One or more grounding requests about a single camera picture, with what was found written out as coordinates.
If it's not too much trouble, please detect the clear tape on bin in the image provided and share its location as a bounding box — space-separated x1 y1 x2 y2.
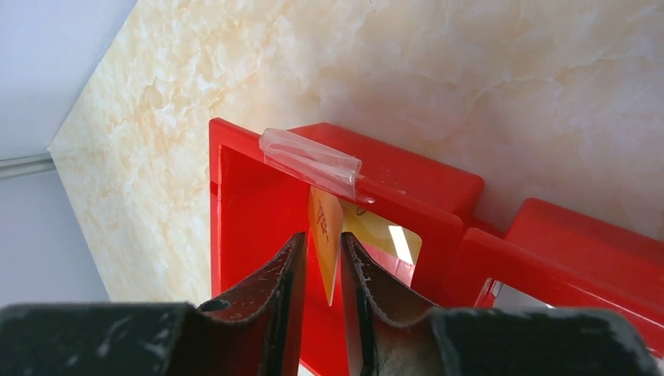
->
258 128 376 204

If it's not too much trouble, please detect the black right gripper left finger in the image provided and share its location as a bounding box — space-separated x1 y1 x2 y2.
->
197 232 307 375

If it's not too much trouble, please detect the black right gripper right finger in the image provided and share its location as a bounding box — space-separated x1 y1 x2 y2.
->
340 232 442 375

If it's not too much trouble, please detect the white card in bin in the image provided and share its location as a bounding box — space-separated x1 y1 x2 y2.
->
491 281 554 309

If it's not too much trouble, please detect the gold VIP card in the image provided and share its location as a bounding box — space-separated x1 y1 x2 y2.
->
308 186 344 306

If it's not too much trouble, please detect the red two-compartment plastic bin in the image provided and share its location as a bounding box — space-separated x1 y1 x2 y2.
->
209 118 663 375

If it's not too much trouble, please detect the orange card in bin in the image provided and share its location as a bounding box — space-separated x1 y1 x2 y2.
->
340 200 422 265

